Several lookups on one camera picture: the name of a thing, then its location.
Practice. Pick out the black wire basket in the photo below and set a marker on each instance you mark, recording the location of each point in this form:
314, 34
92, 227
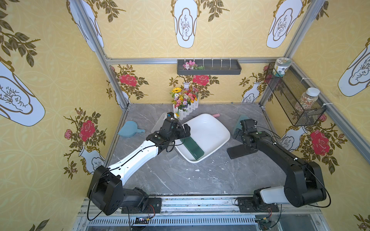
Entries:
288, 91

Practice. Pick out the teal translucent pencil case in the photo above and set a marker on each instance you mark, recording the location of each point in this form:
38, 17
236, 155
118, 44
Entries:
237, 122

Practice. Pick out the grey wall shelf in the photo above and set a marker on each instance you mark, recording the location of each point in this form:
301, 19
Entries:
213, 66

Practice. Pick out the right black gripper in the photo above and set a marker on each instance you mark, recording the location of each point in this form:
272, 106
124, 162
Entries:
241, 134

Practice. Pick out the pink flowers on shelf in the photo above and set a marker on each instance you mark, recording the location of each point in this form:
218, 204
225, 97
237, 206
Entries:
191, 65

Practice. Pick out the black pencil case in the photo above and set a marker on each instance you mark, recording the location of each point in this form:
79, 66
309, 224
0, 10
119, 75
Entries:
240, 151

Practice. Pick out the clear jar white lid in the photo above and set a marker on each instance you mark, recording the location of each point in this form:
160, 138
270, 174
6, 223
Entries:
307, 100

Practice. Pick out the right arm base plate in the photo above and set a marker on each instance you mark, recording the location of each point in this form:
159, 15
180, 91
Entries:
251, 205

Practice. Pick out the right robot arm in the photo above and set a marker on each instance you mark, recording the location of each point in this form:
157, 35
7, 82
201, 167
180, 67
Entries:
304, 184

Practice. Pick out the white storage box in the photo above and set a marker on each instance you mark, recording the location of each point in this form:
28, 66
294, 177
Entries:
208, 133

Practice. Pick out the jar with patterned label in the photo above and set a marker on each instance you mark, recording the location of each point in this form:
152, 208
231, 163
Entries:
281, 66

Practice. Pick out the right circuit board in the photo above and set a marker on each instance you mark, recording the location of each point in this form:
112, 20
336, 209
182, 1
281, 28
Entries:
263, 224

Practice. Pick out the circuit board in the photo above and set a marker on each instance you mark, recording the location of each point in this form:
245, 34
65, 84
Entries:
142, 220
263, 224

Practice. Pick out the clear plastic pencil case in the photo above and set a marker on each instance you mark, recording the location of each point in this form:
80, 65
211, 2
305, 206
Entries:
159, 123

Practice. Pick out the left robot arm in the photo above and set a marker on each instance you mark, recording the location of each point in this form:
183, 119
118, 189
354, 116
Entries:
106, 189

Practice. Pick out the flower pot with white fence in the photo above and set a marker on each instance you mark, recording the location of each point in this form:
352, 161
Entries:
184, 101

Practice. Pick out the dark green pencil case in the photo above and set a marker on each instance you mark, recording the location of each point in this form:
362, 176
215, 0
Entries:
193, 147

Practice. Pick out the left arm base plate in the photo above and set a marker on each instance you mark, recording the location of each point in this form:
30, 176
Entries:
153, 207

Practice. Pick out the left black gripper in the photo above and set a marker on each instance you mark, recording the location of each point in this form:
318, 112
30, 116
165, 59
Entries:
183, 131

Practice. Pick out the left circuit board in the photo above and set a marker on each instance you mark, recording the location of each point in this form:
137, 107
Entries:
142, 220

